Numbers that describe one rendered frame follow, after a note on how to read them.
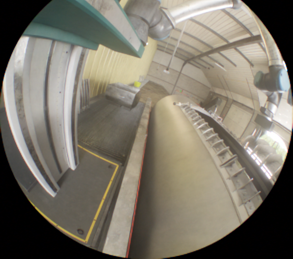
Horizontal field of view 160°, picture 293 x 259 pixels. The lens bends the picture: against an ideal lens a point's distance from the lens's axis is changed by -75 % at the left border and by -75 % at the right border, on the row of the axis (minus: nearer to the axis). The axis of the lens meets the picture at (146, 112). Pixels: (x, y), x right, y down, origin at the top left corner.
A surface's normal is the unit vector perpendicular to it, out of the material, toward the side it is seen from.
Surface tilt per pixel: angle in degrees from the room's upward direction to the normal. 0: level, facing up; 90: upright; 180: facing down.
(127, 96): 90
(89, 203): 0
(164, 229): 64
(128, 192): 2
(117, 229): 0
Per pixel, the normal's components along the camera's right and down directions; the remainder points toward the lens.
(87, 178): 0.35, -0.87
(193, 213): -0.53, -0.81
